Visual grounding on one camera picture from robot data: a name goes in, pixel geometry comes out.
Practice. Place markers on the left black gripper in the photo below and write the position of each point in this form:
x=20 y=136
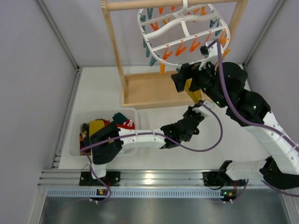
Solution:
x=195 y=114

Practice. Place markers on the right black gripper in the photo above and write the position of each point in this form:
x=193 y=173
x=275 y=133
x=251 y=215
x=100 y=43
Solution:
x=189 y=75

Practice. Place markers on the mustard yellow sock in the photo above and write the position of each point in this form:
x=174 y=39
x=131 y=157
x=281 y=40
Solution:
x=194 y=95
x=95 y=126

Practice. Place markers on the white clip hanger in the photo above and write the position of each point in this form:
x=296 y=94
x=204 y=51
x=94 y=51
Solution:
x=175 y=35

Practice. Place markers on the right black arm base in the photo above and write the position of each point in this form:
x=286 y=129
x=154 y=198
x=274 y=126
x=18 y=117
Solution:
x=212 y=179

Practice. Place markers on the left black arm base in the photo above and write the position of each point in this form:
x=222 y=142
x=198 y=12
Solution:
x=112 y=178

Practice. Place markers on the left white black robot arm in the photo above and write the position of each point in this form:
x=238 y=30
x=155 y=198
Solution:
x=111 y=140

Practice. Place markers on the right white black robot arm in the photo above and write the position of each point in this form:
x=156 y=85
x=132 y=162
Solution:
x=281 y=169

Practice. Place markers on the wooden hanger stand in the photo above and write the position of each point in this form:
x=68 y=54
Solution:
x=151 y=89

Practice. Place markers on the green christmas sock in bin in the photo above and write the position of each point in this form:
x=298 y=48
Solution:
x=119 y=118

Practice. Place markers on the translucent plastic bin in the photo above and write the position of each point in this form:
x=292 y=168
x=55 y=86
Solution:
x=82 y=117

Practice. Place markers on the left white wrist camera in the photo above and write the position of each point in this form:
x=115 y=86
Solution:
x=205 y=108

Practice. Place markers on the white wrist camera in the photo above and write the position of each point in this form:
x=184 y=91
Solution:
x=205 y=108
x=215 y=52

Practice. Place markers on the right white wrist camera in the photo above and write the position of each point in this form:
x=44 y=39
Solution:
x=215 y=52

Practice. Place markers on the aluminium rail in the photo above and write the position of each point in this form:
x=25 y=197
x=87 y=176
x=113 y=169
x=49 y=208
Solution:
x=129 y=178

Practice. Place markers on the perforated cable duct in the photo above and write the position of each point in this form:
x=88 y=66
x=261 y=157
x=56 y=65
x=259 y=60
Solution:
x=140 y=193

